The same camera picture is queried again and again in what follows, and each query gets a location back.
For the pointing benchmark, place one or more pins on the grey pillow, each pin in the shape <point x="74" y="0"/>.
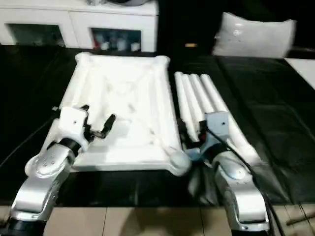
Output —
<point x="253" y="37"/>

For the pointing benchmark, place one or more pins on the small white cup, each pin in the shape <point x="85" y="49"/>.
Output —
<point x="120" y="44"/>
<point x="135" y="46"/>
<point x="105" y="45"/>

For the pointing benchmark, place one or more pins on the white flat board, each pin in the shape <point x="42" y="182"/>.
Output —
<point x="304" y="71"/>

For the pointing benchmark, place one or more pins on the white plastic table top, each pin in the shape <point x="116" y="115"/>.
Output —
<point x="128" y="98"/>

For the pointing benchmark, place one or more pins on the white plastic table leg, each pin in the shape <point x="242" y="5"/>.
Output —
<point x="214" y="98"/>
<point x="190" y="98"/>
<point x="181" y="98"/>
<point x="200" y="96"/>

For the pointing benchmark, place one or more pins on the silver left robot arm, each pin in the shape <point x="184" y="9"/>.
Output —
<point x="41" y="177"/>

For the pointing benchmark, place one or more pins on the white sideboard with glass doors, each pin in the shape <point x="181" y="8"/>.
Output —
<point x="78" y="17"/>

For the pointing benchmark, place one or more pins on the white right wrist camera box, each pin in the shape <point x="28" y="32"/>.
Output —
<point x="217" y="123"/>

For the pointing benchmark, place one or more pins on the black mat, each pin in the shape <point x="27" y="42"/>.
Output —
<point x="270" y="110"/>

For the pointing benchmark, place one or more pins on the black cabinet with gold label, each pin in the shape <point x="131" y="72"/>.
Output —
<point x="189" y="24"/>

